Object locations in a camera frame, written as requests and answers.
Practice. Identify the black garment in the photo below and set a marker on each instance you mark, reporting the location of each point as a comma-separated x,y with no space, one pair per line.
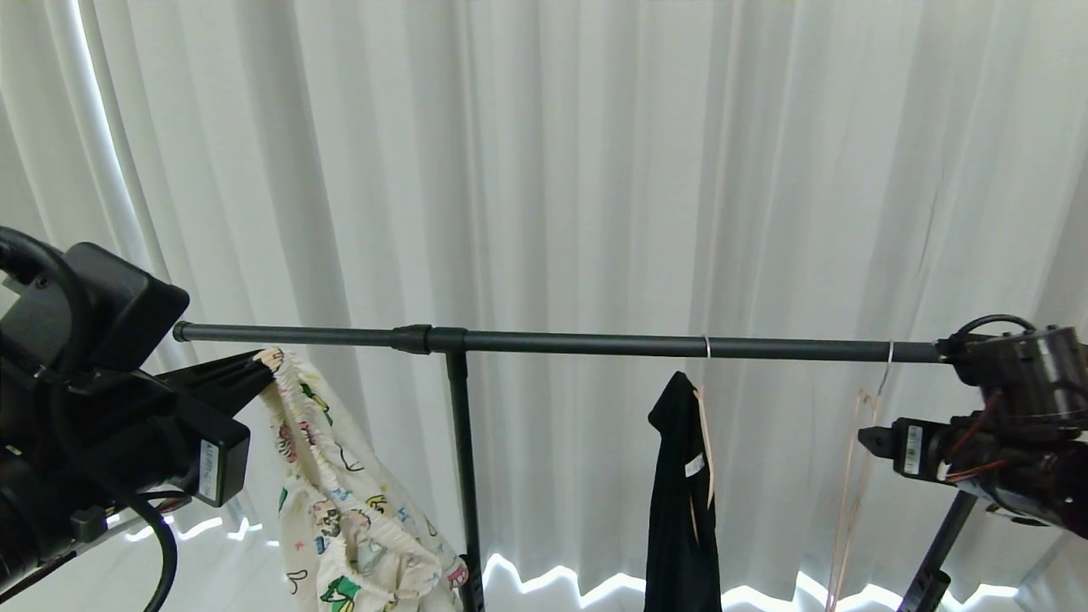
671,510

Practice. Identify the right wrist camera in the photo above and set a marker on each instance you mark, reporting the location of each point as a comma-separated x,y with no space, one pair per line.
956,357

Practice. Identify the cream printed garment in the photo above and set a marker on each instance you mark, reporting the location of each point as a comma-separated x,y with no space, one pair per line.
357,527

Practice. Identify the black clothes rack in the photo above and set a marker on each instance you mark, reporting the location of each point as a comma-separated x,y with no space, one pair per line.
578,342

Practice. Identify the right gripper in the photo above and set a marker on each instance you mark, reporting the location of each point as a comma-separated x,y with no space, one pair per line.
931,446

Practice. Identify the white curtain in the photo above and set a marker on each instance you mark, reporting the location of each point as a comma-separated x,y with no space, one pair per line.
552,170

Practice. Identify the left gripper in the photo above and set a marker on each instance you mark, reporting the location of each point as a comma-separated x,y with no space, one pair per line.
221,459

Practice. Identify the pink clothes hanger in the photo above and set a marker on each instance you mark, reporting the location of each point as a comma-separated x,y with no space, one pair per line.
706,425
867,408

